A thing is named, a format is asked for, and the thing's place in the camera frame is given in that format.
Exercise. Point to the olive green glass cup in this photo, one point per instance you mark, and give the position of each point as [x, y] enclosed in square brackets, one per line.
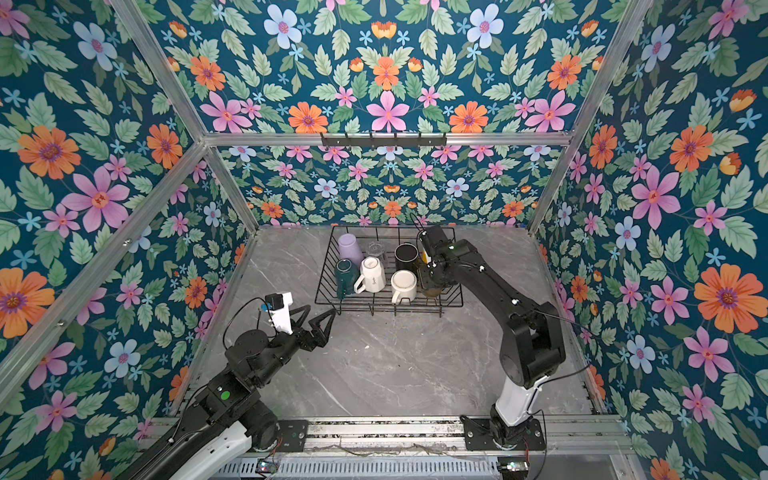
[433, 292]

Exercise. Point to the white ventilation grille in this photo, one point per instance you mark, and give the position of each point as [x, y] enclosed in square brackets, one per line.
[422, 467]

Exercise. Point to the lilac plastic cup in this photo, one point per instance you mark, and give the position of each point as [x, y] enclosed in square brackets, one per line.
[349, 249]

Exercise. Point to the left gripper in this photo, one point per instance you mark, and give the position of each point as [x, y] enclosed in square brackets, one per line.
[319, 338]

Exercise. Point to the black hook rail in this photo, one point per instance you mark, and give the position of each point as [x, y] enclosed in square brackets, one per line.
[371, 140]

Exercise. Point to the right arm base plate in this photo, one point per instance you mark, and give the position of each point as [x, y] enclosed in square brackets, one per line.
[486, 434]

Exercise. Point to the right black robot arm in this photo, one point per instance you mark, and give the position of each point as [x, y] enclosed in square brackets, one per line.
[532, 347]

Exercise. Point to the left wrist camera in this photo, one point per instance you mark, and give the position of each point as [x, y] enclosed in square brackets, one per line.
[277, 306]

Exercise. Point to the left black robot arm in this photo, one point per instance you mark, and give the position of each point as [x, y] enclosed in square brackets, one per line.
[227, 417]

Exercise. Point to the clear glass cup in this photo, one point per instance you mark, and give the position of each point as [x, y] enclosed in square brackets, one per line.
[377, 250]

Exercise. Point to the aluminium mounting rail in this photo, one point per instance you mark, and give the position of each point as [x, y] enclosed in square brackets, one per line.
[369, 437]

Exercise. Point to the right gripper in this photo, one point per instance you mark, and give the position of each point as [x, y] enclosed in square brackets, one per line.
[426, 281]

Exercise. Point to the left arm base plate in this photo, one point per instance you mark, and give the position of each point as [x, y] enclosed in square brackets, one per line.
[290, 436]

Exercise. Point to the black wire dish rack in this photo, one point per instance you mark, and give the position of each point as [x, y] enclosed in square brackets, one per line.
[379, 302]

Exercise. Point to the cream mug green outside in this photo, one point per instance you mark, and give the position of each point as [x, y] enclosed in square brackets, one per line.
[346, 275]

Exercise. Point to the red mug white outside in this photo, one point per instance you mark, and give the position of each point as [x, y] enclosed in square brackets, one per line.
[404, 287]

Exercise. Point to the cream white mug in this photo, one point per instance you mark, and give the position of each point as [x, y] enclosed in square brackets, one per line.
[372, 277]

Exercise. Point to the black mug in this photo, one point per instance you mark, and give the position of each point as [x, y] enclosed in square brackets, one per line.
[407, 257]

